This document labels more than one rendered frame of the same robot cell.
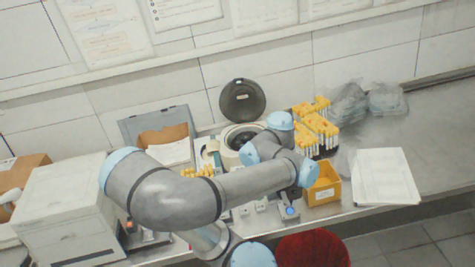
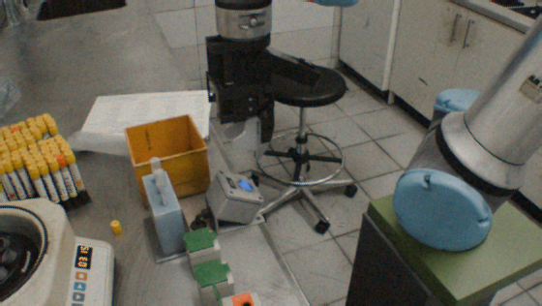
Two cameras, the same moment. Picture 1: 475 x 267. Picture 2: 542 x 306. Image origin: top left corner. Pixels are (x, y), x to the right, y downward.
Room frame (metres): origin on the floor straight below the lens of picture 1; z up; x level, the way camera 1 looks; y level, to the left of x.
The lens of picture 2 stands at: (1.01, 0.40, 1.40)
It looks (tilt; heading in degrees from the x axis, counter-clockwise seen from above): 36 degrees down; 251
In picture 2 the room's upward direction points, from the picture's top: straight up
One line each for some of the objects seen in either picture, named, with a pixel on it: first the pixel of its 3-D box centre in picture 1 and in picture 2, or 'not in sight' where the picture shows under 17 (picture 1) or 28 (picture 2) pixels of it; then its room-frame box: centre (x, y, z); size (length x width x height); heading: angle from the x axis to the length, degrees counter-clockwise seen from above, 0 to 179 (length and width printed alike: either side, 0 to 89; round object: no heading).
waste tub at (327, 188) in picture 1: (318, 182); (166, 159); (0.98, -0.27, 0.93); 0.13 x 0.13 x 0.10; 4
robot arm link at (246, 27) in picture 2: not in sight; (244, 19); (0.86, -0.13, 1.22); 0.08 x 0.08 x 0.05
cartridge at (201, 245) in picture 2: (259, 202); (202, 253); (0.97, -0.03, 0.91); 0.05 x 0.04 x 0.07; 2
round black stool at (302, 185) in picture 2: not in sight; (297, 145); (0.38, -1.02, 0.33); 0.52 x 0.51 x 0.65; 115
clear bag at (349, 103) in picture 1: (344, 99); not in sight; (1.44, -0.53, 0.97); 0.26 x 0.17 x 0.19; 111
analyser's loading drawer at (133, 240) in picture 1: (142, 236); not in sight; (0.91, 0.42, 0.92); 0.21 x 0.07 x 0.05; 92
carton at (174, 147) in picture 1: (167, 157); not in sight; (1.30, 0.33, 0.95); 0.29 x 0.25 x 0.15; 2
